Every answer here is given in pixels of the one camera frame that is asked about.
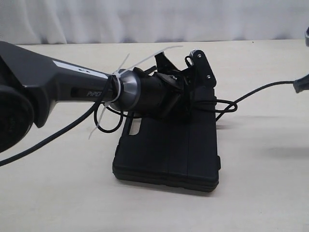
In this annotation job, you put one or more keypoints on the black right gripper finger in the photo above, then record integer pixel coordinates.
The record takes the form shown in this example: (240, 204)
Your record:
(301, 84)

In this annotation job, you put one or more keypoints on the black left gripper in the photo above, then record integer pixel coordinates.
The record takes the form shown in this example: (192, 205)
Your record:
(178, 101)

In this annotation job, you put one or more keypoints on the black plastic carrying case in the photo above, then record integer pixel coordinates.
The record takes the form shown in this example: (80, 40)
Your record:
(171, 154)

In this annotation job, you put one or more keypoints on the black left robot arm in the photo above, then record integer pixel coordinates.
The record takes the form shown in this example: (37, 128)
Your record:
(31, 85)

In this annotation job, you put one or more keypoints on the white zip tie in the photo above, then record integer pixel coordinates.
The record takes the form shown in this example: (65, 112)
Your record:
(147, 58)
(107, 103)

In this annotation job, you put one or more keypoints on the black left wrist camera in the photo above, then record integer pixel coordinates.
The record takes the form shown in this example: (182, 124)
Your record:
(201, 70)

